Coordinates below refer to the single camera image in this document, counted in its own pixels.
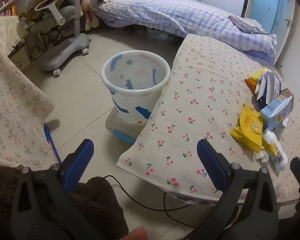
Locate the person's left hand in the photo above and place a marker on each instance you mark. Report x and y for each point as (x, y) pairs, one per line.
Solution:
(137, 233)

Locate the beige fringed cloth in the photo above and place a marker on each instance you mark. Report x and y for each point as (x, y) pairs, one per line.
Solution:
(3, 30)

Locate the floral print cloth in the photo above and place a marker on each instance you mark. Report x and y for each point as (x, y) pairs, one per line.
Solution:
(12, 110)

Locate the grey chair base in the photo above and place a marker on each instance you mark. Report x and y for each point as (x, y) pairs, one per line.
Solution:
(65, 52)

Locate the blue biscuit box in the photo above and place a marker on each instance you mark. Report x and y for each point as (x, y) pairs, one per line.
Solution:
(271, 85)
(275, 111)

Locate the cardboard box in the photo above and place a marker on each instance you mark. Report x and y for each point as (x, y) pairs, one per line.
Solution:
(21, 58)

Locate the white plastic bottle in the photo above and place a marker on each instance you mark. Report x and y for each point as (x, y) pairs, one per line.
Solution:
(277, 152)

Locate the purple plaid quilt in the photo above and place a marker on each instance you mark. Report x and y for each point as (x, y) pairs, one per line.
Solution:
(165, 12)

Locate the light blue door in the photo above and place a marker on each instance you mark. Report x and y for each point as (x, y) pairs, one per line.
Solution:
(270, 5)

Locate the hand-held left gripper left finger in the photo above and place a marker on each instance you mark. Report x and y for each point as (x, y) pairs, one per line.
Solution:
(80, 160)

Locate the grey folded cloth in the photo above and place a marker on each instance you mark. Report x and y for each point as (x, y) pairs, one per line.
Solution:
(245, 23)

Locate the orange and yellow packet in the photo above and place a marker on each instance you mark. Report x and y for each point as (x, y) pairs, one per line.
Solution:
(254, 81)

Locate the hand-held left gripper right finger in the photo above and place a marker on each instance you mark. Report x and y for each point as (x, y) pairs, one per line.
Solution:
(211, 165)

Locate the yellow snack packet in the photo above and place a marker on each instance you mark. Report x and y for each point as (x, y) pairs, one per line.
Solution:
(249, 127)

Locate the white bin with blue patches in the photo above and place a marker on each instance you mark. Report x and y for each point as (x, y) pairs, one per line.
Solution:
(130, 105)

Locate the crumpled white tissue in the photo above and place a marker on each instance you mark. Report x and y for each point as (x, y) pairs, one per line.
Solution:
(261, 157)

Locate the brown fleece cloth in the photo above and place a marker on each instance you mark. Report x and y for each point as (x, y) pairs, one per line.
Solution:
(102, 205)

